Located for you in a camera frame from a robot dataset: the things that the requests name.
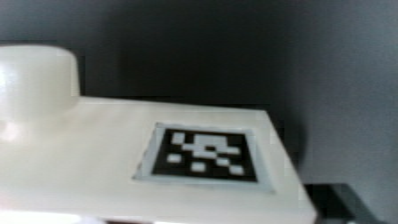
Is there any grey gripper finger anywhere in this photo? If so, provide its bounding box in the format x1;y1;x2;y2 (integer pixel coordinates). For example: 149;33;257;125
305;183;380;224

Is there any white front drawer box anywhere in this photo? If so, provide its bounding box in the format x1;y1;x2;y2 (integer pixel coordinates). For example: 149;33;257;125
0;45;316;224

